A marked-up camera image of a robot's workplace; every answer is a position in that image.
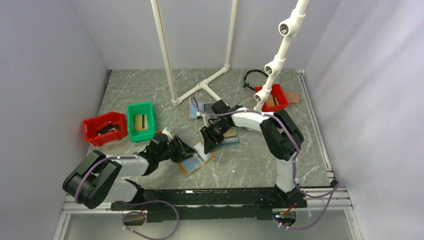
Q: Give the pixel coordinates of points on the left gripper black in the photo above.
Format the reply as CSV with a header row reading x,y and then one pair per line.
x,y
181,149

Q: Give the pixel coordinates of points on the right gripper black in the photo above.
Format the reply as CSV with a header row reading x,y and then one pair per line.
x,y
210,141

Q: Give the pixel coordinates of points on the grey striped credit card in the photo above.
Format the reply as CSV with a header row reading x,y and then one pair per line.
x,y
200,156

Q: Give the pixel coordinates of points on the orange card holder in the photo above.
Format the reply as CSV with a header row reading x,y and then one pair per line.
x,y
190,165

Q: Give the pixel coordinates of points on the dark grey credit card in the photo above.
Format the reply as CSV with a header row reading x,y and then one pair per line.
x,y
108,129

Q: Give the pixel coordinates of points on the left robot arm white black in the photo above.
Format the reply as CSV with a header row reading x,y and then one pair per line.
x,y
103,178

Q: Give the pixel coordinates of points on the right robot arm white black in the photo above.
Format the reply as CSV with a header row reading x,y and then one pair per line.
x,y
282,136

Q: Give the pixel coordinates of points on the blue open card holder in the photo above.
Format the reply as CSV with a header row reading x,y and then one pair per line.
x,y
231,137

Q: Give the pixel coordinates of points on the beige card in green bin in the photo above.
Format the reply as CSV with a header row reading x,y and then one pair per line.
x,y
141,122

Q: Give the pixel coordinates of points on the brown flat card holder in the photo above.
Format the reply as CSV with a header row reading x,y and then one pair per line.
x,y
292,97

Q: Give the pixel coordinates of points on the green plastic bin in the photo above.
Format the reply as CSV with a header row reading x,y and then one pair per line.
x,y
141,108

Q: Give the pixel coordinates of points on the right red plastic bin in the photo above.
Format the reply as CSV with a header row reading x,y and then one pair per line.
x,y
270,101

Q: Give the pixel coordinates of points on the red plastic bin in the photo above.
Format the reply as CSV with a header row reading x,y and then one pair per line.
x,y
91,125
270,101

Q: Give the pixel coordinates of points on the left red plastic bin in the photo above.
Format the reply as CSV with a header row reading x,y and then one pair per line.
x,y
91,125

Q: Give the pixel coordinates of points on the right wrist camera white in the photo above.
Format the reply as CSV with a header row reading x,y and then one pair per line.
x,y
200,115

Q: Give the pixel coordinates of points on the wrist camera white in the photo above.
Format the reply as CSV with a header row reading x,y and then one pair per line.
x,y
168,132
200,115

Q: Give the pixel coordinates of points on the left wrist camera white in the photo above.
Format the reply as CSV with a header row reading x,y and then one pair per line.
x,y
168,132

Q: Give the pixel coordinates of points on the white pvc pipe frame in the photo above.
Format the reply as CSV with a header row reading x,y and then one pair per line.
x,y
204,84

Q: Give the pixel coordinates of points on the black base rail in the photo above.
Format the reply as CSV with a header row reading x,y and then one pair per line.
x,y
260,203

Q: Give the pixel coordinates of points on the white pvc camera mast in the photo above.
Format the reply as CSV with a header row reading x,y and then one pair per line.
x,y
288,28

